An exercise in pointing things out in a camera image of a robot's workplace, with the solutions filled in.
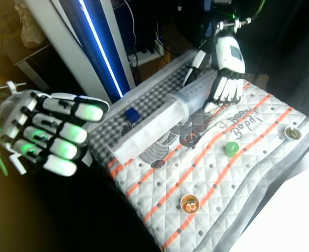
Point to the white column with blue light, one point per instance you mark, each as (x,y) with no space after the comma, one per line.
(65,52)

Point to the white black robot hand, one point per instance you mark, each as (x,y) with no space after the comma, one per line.
(227,55)
(38,126)

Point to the beige bag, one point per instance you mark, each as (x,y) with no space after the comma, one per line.
(29,29)

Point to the toy bowl of green food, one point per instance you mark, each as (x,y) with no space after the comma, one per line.
(292,132)

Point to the toy bowl of egg ramen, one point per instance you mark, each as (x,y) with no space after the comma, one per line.
(190,204)

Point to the blue toy cube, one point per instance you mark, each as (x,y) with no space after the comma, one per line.
(132,114)

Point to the green toy cylinder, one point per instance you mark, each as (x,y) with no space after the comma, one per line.
(232,148)

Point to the grey quilt with bear print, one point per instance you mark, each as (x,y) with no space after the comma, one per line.
(222,183)

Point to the large clear plastic syringe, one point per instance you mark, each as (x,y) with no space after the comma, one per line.
(157,126)

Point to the white power strip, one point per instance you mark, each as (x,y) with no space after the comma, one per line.
(143,59)

